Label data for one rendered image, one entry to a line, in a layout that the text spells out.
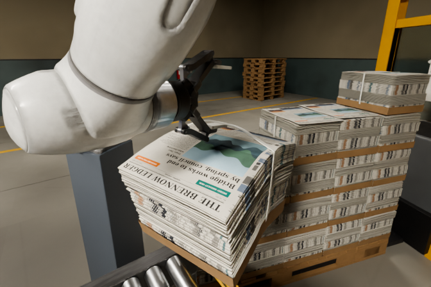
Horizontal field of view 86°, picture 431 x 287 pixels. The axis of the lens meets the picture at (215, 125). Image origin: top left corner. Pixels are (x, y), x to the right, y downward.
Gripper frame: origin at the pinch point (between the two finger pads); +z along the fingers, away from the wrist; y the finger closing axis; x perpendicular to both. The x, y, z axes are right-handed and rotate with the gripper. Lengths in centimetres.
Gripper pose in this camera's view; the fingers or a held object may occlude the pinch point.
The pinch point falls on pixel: (222, 95)
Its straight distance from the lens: 58.3
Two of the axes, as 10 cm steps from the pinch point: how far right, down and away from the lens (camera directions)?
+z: 5.5, -1.6, 8.2
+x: 8.3, 1.8, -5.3
